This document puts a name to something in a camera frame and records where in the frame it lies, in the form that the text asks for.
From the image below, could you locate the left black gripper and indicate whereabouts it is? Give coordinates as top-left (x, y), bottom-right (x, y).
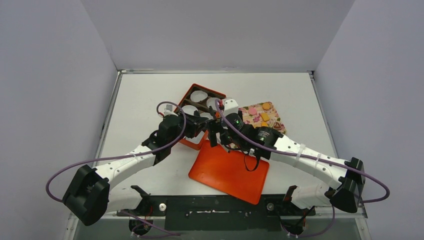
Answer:
top-left (168, 111), bottom-right (209, 147)

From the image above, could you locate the orange cookie tin box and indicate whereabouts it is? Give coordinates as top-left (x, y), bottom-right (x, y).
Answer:
top-left (179, 83), bottom-right (227, 150)

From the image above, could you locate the floral tray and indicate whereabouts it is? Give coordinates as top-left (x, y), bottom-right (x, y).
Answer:
top-left (237, 101), bottom-right (286, 148)

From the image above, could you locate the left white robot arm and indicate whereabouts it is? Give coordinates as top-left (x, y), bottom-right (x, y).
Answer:
top-left (62, 113), bottom-right (209, 226)

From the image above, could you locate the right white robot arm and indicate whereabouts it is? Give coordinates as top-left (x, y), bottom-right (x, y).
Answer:
top-left (206, 113), bottom-right (365, 214)

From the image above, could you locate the white paper cup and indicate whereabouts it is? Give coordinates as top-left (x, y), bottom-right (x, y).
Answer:
top-left (206, 97), bottom-right (221, 112)
top-left (187, 132), bottom-right (205, 145)
top-left (190, 90), bottom-right (208, 103)
top-left (181, 104), bottom-right (199, 116)
top-left (200, 112), bottom-right (214, 120)

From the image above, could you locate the pink round cookie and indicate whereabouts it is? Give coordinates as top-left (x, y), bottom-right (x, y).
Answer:
top-left (247, 107), bottom-right (257, 116)

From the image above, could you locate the orange tin lid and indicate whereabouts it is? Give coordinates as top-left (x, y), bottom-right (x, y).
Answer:
top-left (188, 140), bottom-right (270, 205)

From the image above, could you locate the round orange cookie top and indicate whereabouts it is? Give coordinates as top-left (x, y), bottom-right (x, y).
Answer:
top-left (262, 102), bottom-right (271, 111)

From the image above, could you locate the chocolate heart cookie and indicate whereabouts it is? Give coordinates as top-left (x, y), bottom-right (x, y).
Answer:
top-left (272, 121), bottom-right (283, 131)

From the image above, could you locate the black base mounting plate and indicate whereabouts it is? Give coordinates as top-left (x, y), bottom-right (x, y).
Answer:
top-left (127, 194), bottom-right (316, 232)

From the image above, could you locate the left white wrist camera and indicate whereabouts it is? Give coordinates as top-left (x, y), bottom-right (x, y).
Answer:
top-left (161, 103), bottom-right (178, 117)

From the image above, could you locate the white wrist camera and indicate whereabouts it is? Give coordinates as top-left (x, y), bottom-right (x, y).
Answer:
top-left (161, 103), bottom-right (178, 117)
top-left (222, 98), bottom-right (239, 117)

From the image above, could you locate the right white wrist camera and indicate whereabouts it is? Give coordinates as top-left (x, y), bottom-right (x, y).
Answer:
top-left (222, 98), bottom-right (239, 117)

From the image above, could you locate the aluminium frame rail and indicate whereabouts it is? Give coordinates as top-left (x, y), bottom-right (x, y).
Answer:
top-left (118, 67), bottom-right (315, 75)

